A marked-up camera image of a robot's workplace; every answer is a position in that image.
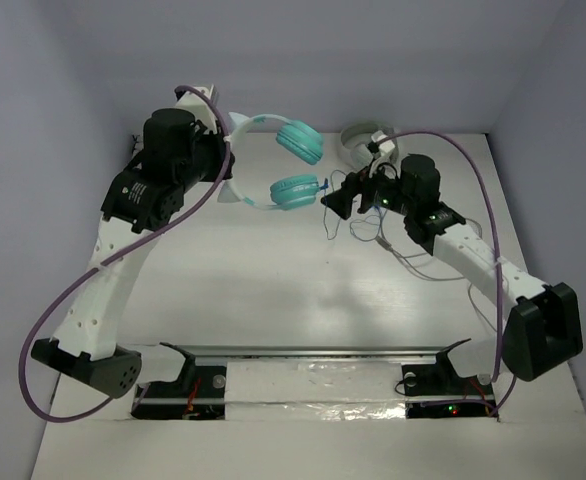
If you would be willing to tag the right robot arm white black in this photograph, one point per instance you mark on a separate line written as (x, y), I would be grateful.
(540, 326)

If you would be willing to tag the white foam cover panel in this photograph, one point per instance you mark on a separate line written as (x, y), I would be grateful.
(312, 390)

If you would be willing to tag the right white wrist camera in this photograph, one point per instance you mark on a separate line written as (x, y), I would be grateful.
(379, 147)

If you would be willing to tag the teal cat-ear headphones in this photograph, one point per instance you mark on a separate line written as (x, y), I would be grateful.
(267, 181)

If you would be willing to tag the left aluminium side rail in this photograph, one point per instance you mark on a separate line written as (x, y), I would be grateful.
(137, 144)

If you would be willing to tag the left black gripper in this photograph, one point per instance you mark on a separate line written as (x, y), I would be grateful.
(217, 157)

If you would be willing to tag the aluminium mounting rail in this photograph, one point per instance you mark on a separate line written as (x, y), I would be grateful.
(233, 353)

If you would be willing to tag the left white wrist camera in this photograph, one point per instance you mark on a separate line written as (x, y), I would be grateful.
(188, 101)

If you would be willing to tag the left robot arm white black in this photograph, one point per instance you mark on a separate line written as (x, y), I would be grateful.
(185, 156)

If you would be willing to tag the grey white headphones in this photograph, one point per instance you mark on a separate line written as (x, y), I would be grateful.
(354, 138)

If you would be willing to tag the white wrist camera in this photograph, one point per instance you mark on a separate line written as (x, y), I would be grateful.
(379, 147)
(188, 101)

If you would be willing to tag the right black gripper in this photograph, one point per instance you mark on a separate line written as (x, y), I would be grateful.
(356, 183)

